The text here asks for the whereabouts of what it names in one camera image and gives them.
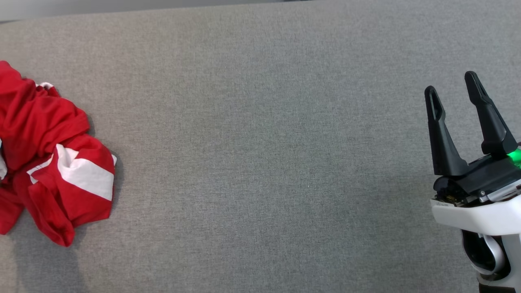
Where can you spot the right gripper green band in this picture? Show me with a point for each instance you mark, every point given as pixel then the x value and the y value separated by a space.
pixel 484 215

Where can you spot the red shorts with white stripes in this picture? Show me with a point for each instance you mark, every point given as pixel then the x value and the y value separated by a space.
pixel 77 191

